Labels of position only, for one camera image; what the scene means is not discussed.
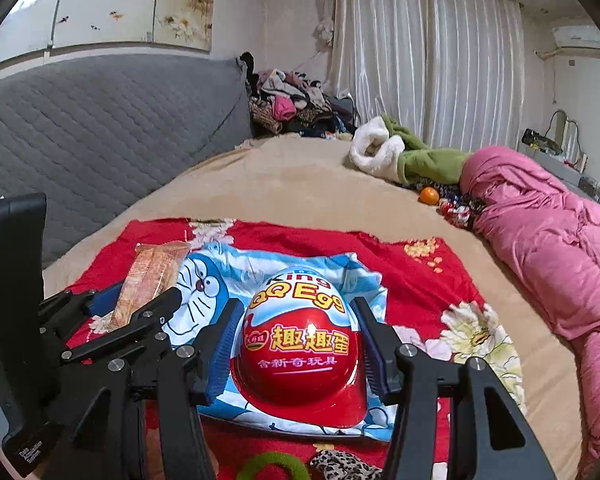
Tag curved vanity mirror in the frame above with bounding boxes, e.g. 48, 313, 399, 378
550, 109, 588, 166

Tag red patterned snack packets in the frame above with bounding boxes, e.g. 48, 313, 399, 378
437, 195, 486, 231

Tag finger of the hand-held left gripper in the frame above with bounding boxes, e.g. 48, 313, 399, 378
37, 282, 123, 333
60, 287, 183, 376

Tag white dressing table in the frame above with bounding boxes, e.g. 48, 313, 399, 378
522, 147, 600, 216

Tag white curtain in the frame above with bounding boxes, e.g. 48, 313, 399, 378
314, 0, 526, 153

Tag orange snack packet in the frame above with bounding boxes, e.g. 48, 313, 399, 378
109, 241, 192, 331

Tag white air conditioner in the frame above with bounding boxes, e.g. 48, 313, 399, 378
552, 25, 600, 58

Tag green and white fleece garment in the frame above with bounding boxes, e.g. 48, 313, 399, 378
349, 114, 473, 186

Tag floral wall painting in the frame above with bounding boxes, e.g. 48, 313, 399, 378
0, 0, 216, 61

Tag grey quilted headboard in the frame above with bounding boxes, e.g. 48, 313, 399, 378
0, 52, 253, 271

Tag red toy egg package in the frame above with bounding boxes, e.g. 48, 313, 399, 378
230, 266, 370, 431

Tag leopard print scrunchie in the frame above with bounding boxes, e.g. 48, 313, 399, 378
310, 450, 383, 480

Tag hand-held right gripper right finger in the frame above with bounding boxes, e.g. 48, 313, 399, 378
352, 297, 558, 480

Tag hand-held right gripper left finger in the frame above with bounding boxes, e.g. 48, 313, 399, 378
65, 299, 246, 480

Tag blue striped cartoon cloth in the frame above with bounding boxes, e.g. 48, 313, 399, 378
162, 242, 398, 443

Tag pile of clothes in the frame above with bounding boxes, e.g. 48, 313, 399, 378
240, 51, 358, 138

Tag dark packet on dresser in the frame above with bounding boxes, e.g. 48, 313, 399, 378
521, 128, 563, 156

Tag green fuzzy hair tie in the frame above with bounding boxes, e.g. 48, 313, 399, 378
237, 451, 311, 480

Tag pink duvet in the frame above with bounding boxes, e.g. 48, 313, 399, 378
460, 146, 600, 476

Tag red floral blanket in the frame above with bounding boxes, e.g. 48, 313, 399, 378
0, 217, 526, 480

